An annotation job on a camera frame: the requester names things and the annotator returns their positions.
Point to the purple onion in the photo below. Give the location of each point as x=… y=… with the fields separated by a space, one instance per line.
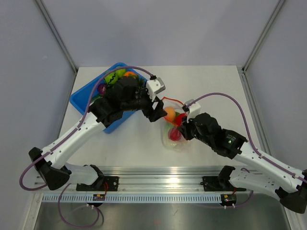
x=101 y=88

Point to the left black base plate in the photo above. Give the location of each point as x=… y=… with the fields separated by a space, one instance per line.
x=105 y=183

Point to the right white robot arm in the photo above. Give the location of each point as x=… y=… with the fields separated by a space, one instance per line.
x=274 y=178

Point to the large red tomato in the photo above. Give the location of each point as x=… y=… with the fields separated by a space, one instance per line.
x=178 y=119

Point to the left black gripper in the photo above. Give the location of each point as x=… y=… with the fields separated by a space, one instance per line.
x=159 y=112

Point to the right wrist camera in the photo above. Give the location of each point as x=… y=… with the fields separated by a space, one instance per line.
x=192 y=109

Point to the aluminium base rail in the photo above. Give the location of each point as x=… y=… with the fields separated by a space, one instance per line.
x=160 y=180

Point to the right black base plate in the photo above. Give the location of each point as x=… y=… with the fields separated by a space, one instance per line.
x=212 y=184

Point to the left frame post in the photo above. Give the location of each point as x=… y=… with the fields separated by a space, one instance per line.
x=49 y=21

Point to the right frame post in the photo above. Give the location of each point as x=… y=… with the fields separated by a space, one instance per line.
x=264 y=34

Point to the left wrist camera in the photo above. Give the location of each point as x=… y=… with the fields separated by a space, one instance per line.
x=155 y=87

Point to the blue plastic basket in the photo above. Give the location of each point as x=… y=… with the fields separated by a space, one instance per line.
x=79 y=99

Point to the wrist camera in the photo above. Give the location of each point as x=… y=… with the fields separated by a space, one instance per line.
x=155 y=87
x=192 y=109

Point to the peach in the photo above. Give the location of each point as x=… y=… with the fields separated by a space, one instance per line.
x=171 y=113

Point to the green lettuce head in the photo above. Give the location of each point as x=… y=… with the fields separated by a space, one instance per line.
x=166 y=129

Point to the frame post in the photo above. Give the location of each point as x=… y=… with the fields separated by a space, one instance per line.
x=49 y=21
x=264 y=34

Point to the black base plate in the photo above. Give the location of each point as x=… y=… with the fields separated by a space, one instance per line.
x=105 y=183
x=212 y=184

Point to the green cucumber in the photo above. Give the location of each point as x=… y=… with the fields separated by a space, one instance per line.
x=96 y=97

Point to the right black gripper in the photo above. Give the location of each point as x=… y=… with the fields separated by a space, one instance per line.
x=184 y=129

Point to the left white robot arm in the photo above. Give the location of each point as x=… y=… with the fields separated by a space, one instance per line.
x=127 y=94

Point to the white slotted cable duct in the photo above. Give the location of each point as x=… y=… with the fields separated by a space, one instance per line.
x=135 y=198

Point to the clear zip top bag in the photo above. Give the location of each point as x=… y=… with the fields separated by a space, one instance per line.
x=183 y=144

